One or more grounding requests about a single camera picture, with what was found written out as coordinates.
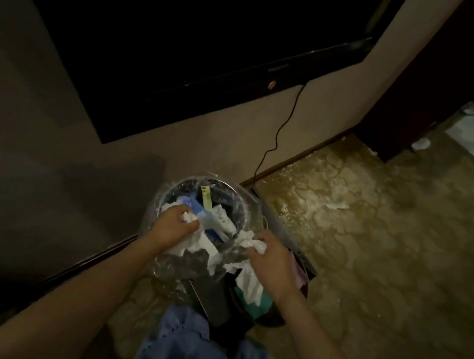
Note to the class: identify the person's left hand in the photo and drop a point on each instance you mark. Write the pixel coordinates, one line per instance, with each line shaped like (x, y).
(172, 229)

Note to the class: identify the person's right hand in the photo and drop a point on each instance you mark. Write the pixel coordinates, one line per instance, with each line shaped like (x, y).
(276, 266)

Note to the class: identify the white paper scrap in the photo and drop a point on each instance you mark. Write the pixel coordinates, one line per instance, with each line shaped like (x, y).
(208, 243)
(249, 260)

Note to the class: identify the blue plastic wrapper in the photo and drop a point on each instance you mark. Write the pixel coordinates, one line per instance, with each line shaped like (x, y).
(198, 216)

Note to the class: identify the cream paper strip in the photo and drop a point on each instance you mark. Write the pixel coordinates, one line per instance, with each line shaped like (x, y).
(205, 195)

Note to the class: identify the trash bin with clear bag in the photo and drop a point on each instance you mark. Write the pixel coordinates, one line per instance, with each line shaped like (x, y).
(241, 207)

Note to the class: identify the person's left forearm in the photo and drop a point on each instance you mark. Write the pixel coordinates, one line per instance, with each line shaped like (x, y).
(61, 311)

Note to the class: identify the black low cabinet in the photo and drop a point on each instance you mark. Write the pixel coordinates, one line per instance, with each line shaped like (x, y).
(217, 300)

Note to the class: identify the black television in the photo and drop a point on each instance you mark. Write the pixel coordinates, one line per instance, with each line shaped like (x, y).
(155, 19)

